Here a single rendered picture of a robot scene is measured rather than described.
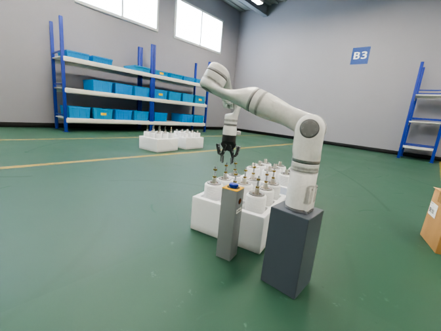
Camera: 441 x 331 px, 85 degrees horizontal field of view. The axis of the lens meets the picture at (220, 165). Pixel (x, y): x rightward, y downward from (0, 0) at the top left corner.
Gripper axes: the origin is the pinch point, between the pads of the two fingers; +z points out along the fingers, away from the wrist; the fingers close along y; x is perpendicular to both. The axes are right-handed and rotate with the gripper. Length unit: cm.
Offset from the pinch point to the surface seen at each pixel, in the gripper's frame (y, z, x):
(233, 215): 16.2, 14.4, -35.9
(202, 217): -4.2, 27.3, -19.0
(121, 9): -387, -228, 358
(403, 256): 93, 36, 8
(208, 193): -3.1, 14.9, -16.3
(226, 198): 12.3, 8.5, -35.2
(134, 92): -327, -52, 331
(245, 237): 19.8, 29.6, -23.4
